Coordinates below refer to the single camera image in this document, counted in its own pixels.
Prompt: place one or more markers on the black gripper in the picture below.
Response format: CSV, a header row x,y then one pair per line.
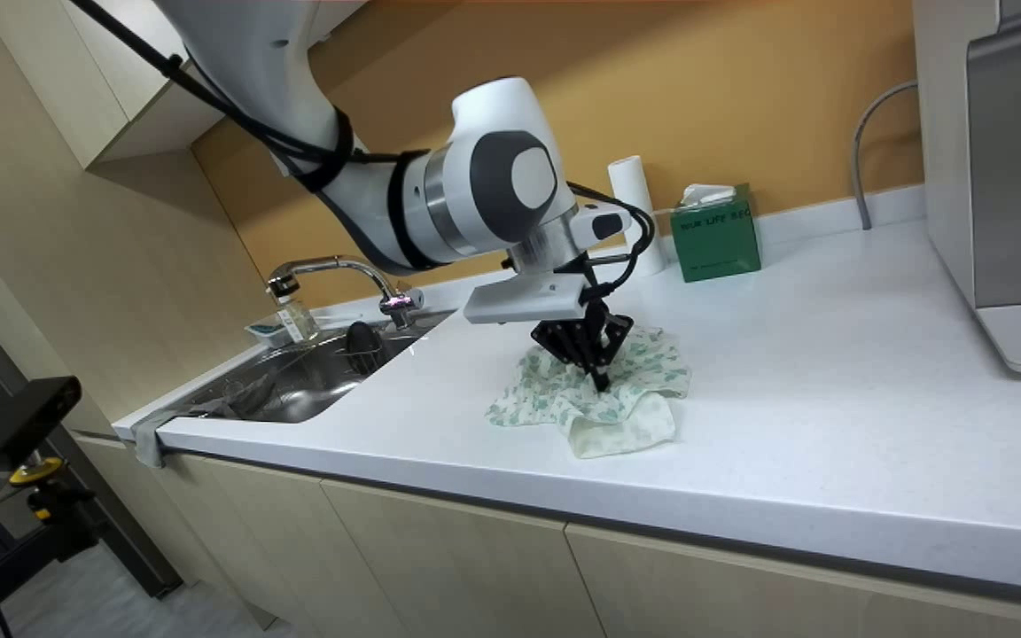
x,y
581,331

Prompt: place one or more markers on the white green patterned towel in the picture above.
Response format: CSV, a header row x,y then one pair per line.
x,y
605,412

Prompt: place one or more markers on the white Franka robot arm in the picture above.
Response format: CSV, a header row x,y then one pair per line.
x,y
477,179

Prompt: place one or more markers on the white paper towel roll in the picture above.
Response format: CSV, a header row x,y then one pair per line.
x,y
632,179

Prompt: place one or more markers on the green tissue box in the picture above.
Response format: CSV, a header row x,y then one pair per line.
x,y
717,245

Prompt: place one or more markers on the white tissue sheet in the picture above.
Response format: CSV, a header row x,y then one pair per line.
x,y
706,194

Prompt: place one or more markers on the black round sink object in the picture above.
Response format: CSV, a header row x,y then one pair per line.
x,y
366,342

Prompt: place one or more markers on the beige cabinet door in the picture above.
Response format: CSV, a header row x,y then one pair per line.
x,y
796,596
463,569
273,544

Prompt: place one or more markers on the chrome sink faucet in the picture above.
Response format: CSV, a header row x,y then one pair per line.
x,y
334,264

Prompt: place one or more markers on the small clear bottle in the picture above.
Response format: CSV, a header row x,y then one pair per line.
x,y
295,319

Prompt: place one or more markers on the stainless steel sink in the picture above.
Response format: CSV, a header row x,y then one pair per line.
x,y
286,382

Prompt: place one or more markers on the silver countertop appliance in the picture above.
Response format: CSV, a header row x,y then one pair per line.
x,y
1007,179

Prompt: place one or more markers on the yellow black clamp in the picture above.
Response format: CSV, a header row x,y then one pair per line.
x,y
38,474

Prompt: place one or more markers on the black equipment stand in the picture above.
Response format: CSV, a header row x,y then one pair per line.
x,y
0,439

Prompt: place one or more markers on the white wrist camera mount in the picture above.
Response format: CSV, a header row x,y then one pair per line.
x,y
522,299

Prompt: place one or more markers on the beige wall cabinet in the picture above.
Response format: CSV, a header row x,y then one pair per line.
x,y
60,83

